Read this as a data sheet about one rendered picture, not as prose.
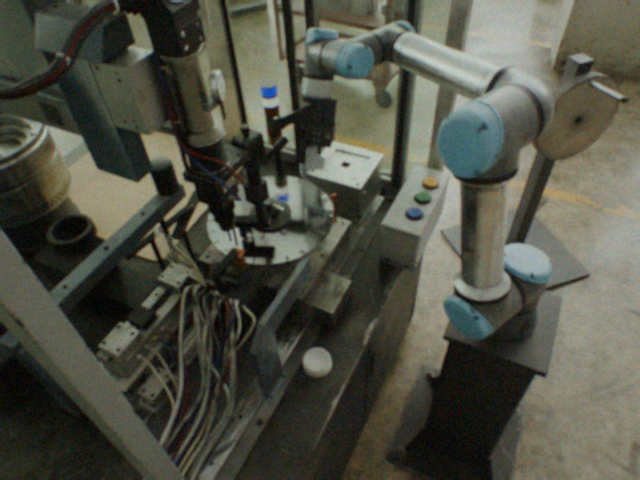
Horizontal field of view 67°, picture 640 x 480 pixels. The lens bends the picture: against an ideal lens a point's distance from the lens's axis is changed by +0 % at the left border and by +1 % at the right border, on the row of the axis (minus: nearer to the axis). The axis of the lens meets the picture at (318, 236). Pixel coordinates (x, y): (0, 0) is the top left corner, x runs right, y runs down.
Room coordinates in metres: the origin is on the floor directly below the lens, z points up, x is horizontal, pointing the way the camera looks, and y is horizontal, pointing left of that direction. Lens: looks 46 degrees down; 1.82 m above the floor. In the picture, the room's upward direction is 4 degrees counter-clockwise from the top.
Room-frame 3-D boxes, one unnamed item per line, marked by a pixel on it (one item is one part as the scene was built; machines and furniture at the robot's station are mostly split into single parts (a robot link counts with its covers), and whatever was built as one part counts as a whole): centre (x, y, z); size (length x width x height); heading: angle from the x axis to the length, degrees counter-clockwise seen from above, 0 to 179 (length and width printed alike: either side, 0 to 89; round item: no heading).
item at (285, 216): (0.92, 0.12, 0.96); 0.11 x 0.11 x 0.03
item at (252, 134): (0.85, 0.13, 1.17); 0.06 x 0.05 x 0.20; 141
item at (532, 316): (0.70, -0.47, 0.80); 0.15 x 0.15 x 0.10
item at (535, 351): (0.70, -0.47, 0.37); 0.40 x 0.40 x 0.75; 60
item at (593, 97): (1.55, -0.94, 0.50); 0.50 x 0.50 x 1.00; 16
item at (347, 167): (1.18, -0.10, 0.82); 0.18 x 0.18 x 0.15; 60
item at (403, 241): (1.01, -0.29, 0.82); 0.28 x 0.11 x 0.15; 150
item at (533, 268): (0.70, -0.46, 0.91); 0.13 x 0.12 x 0.14; 124
